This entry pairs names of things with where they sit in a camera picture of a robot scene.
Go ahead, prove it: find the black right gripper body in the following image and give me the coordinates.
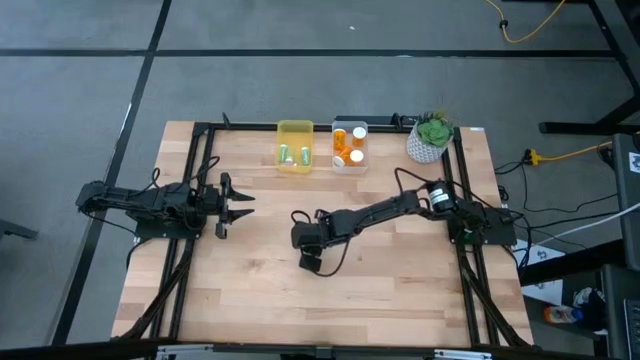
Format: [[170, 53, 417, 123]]
[[291, 214, 346, 251]]

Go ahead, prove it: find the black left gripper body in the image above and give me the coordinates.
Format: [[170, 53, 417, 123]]
[[192, 172, 234, 239]]

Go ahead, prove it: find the yellow translucent plastic bin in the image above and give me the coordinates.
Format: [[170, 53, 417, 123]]
[[274, 118, 315, 175]]

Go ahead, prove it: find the clear plastic bin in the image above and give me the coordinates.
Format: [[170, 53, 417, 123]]
[[331, 119, 370, 175]]

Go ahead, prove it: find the succulent plant in white pot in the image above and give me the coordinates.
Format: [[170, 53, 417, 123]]
[[405, 109, 456, 165]]

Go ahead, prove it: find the grey chair base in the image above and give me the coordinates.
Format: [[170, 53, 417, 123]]
[[0, 218, 40, 242]]

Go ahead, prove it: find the white printed paper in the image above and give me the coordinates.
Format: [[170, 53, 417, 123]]
[[514, 238, 565, 307]]

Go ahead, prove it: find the orange drink bottle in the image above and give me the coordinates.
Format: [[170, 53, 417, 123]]
[[543, 304, 585, 325]]

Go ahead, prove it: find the black floor beam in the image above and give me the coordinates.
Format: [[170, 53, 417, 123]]
[[519, 238, 626, 287]]

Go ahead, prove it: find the black desk leg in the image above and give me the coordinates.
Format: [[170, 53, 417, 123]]
[[538, 0, 640, 137]]

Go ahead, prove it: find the dark bag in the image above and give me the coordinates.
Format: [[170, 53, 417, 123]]
[[572, 287, 609, 331]]

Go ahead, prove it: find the black box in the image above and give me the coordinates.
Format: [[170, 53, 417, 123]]
[[599, 264, 640, 359]]

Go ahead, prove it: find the grey cabinet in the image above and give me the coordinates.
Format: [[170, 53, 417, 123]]
[[612, 132, 640, 271]]

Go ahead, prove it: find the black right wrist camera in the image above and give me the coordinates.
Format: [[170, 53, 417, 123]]
[[298, 253, 324, 274]]

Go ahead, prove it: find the black right camera cable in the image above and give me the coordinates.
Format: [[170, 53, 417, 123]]
[[317, 232, 354, 278]]

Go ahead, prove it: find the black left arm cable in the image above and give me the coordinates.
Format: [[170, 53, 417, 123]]
[[189, 155, 221, 190]]

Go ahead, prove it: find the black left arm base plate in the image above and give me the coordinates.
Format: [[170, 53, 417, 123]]
[[133, 217, 204, 240]]

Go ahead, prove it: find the black aluminium table frame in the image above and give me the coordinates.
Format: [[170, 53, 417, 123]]
[[117, 113, 534, 351]]

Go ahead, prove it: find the silver camera mount bracket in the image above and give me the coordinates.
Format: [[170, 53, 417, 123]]
[[154, 343, 494, 360]]

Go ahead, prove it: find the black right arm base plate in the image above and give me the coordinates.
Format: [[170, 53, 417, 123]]
[[447, 207, 517, 246]]

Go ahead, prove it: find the yellow power cable with plug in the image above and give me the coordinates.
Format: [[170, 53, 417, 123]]
[[524, 141, 614, 166]]

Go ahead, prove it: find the yellow extension cable with knot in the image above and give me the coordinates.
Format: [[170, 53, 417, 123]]
[[483, 0, 567, 44]]

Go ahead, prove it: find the white floor cable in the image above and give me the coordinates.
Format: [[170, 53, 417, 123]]
[[519, 202, 640, 251]]

